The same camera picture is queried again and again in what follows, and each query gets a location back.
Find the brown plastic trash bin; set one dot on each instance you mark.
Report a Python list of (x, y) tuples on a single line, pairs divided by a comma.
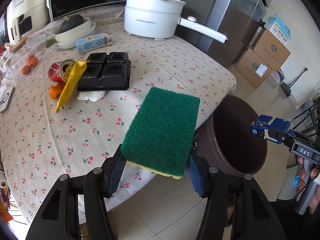
[(225, 141)]

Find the cardboard box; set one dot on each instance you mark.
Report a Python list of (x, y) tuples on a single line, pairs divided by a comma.
[(270, 50), (253, 68)]

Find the yellow green sponge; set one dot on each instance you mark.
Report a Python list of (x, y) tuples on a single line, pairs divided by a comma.
[(160, 135)]

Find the grey refrigerator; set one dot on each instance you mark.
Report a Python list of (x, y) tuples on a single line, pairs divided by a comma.
[(237, 19)]

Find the lower cardboard box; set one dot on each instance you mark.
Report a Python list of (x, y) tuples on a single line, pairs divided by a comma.
[(253, 68)]

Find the cherry print tablecloth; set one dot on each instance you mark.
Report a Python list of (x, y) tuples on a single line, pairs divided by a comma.
[(38, 144)]

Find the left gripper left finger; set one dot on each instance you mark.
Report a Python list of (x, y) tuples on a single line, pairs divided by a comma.
[(113, 169)]

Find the person right hand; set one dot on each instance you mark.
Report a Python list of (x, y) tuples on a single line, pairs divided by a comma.
[(308, 187)]

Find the red crushed drink can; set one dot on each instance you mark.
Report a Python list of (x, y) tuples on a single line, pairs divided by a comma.
[(60, 71)]

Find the small orange fruit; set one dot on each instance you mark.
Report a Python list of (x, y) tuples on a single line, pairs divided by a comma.
[(30, 57), (26, 69), (33, 61)]

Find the white stacked bowls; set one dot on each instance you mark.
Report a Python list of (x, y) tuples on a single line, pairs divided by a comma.
[(67, 40)]

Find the white tissue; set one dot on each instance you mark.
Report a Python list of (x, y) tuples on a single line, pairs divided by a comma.
[(92, 96)]

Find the small blue carton box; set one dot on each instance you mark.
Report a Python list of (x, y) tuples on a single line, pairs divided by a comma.
[(263, 123)]

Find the black plastic food tray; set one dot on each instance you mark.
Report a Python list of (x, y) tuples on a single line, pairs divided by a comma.
[(106, 72)]

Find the white electric cooking pot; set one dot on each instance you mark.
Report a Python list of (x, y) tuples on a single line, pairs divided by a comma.
[(158, 19)]

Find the light blue printed box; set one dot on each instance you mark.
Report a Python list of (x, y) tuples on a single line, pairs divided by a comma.
[(278, 28)]

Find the light blue milk carton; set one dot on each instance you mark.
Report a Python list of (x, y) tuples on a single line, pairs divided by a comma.
[(89, 43)]

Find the upper cardboard box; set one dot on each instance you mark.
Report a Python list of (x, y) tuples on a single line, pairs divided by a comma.
[(270, 50)]

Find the yellow snack wrapper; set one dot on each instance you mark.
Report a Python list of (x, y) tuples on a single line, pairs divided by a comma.
[(74, 77)]

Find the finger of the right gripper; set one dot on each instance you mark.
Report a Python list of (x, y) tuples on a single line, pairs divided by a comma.
[(279, 135)]

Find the white air fryer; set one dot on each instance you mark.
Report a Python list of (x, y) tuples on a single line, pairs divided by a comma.
[(25, 17)]

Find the dark green squash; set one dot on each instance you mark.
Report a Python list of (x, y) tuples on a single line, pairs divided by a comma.
[(71, 22)]

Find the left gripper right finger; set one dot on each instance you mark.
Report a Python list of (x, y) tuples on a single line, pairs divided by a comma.
[(197, 168)]

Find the white kitchen scale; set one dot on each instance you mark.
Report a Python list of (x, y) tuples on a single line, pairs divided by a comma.
[(6, 99)]

